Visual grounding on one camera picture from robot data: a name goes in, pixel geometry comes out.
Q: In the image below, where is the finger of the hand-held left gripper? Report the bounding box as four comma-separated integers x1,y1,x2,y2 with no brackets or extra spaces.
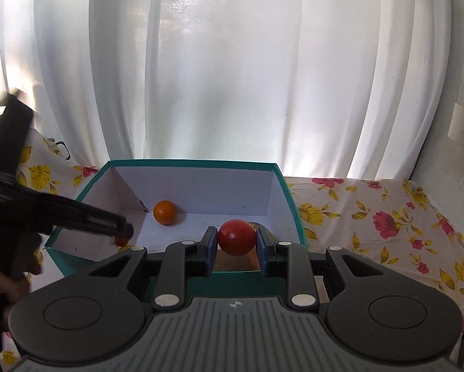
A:
0,172,135,238

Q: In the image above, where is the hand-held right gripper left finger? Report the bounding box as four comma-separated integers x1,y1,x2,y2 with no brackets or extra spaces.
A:
88,227,217,308

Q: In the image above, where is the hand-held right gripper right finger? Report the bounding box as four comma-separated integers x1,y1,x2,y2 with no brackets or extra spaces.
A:
255,228,376,308

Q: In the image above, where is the teal cardboard box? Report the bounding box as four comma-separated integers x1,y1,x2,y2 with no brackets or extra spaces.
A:
44,158,307,303

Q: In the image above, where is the small orange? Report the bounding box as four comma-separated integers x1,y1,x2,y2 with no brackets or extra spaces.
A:
153,200,177,225

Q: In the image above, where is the person's left hand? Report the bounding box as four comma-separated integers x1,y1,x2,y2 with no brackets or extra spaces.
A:
0,258,42,307

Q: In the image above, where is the floral tablecloth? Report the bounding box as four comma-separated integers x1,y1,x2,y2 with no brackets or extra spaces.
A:
0,128,464,369

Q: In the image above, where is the white curtain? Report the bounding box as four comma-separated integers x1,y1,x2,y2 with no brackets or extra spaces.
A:
0,0,461,181

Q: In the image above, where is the black cable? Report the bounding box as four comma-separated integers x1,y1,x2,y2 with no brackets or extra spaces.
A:
44,136,72,160

